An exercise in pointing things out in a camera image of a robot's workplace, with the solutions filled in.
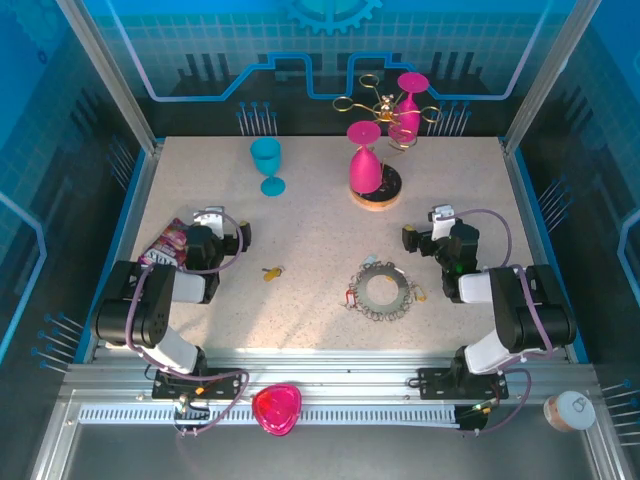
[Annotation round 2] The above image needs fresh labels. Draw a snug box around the metal disc keyring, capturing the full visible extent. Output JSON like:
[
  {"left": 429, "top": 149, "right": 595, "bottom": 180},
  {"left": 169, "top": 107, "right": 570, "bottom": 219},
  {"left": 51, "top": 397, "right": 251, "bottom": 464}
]
[{"left": 343, "top": 260, "right": 429, "bottom": 324}]

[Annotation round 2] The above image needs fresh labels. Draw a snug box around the purple candy bag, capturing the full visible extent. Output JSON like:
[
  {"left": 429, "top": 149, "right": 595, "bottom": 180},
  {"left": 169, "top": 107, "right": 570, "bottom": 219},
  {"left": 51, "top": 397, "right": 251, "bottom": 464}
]
[{"left": 138, "top": 217, "right": 190, "bottom": 269}]

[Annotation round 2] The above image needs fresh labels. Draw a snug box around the round black wooden rack base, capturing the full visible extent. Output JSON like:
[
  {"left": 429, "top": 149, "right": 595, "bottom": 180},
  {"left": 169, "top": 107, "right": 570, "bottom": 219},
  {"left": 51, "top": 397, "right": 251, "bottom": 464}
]
[{"left": 349, "top": 166, "right": 403, "bottom": 212}]

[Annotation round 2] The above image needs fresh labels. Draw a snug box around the teal plastic goblet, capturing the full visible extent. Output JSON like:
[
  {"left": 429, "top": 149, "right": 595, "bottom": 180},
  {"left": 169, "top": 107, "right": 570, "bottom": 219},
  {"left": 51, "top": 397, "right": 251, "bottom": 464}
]
[{"left": 249, "top": 137, "right": 287, "bottom": 197}]

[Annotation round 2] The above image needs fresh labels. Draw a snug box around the pink plastic goblet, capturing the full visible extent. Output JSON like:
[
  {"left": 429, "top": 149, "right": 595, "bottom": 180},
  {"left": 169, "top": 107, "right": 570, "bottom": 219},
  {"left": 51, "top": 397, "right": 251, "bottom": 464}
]
[
  {"left": 347, "top": 121, "right": 382, "bottom": 194},
  {"left": 394, "top": 72, "right": 430, "bottom": 144}
]

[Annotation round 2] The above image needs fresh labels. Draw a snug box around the pink heart-shaped container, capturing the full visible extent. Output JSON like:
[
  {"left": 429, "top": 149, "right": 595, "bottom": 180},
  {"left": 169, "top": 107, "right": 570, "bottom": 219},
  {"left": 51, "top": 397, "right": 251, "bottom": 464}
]
[{"left": 251, "top": 383, "right": 303, "bottom": 437}]

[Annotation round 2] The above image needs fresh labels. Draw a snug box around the white-lidded copper jar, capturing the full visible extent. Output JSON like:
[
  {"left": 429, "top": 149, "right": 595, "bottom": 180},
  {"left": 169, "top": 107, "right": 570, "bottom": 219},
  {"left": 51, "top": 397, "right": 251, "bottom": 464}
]
[{"left": 543, "top": 390, "right": 597, "bottom": 431}]

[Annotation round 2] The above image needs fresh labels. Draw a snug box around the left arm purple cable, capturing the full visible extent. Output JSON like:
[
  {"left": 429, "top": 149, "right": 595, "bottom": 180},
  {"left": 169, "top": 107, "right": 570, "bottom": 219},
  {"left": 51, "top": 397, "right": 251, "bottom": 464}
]
[{"left": 125, "top": 209, "right": 251, "bottom": 439}]

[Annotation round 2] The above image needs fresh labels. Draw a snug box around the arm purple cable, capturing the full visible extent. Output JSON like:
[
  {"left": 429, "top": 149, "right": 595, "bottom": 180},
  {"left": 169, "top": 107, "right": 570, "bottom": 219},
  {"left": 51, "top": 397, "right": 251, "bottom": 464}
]
[
  {"left": 449, "top": 208, "right": 555, "bottom": 437},
  {"left": 125, "top": 209, "right": 251, "bottom": 439}
]

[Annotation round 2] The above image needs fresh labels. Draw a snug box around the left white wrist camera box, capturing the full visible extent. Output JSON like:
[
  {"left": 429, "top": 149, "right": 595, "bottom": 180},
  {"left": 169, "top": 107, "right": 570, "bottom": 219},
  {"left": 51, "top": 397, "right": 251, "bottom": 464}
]
[{"left": 193, "top": 205, "right": 227, "bottom": 236}]

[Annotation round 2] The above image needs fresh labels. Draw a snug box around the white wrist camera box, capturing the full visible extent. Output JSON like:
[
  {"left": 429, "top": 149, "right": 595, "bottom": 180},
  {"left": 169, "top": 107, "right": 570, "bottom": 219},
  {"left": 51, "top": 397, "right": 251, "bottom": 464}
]
[
  {"left": 428, "top": 204, "right": 457, "bottom": 240},
  {"left": 193, "top": 205, "right": 227, "bottom": 236}
]

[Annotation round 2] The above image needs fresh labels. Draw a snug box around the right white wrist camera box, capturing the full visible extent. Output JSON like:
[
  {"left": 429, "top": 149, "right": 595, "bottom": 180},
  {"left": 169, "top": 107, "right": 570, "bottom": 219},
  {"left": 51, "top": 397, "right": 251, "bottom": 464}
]
[{"left": 428, "top": 204, "right": 457, "bottom": 240}]

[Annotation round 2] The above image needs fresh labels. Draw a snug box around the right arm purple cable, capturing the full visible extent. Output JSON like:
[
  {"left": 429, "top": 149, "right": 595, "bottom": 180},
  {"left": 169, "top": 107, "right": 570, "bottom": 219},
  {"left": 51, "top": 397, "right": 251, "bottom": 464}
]
[{"left": 449, "top": 208, "right": 555, "bottom": 437}]

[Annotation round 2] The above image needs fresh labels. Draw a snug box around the aluminium side rail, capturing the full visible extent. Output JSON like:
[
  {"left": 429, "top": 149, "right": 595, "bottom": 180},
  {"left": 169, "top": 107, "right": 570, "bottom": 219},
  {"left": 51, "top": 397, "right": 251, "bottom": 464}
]
[
  {"left": 499, "top": 139, "right": 576, "bottom": 361},
  {"left": 82, "top": 142, "right": 166, "bottom": 364}
]

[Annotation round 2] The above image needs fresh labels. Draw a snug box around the gold wire glass rack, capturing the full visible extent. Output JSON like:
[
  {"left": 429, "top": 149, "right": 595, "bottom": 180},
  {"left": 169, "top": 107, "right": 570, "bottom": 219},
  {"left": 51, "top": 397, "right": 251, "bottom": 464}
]
[{"left": 333, "top": 73, "right": 445, "bottom": 161}]

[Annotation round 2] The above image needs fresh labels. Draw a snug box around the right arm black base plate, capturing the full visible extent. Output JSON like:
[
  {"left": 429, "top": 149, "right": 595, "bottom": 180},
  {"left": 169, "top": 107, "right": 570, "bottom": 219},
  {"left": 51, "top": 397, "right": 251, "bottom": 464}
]
[{"left": 417, "top": 367, "right": 509, "bottom": 401}]

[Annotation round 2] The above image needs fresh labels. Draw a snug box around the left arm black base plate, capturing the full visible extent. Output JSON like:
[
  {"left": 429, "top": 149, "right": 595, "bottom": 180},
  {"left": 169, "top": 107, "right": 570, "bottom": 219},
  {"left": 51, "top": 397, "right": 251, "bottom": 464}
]
[{"left": 152, "top": 367, "right": 244, "bottom": 401}]

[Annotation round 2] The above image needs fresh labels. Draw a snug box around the aluminium front rail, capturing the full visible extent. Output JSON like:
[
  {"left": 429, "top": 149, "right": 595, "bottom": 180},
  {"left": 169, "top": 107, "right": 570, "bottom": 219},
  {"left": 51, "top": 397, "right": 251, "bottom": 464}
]
[{"left": 59, "top": 349, "right": 601, "bottom": 406}]

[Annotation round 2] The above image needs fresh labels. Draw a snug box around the white slotted cable duct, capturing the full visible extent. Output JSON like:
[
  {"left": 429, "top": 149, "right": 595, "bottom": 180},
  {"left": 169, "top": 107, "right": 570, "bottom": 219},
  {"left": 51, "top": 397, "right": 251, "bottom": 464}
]
[{"left": 79, "top": 403, "right": 461, "bottom": 426}]

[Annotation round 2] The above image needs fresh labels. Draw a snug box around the aluminium corner post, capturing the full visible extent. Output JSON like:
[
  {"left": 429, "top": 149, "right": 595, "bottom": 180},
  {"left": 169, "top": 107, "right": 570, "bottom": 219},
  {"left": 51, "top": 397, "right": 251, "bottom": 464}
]
[
  {"left": 54, "top": 0, "right": 166, "bottom": 156},
  {"left": 499, "top": 0, "right": 596, "bottom": 156}
]

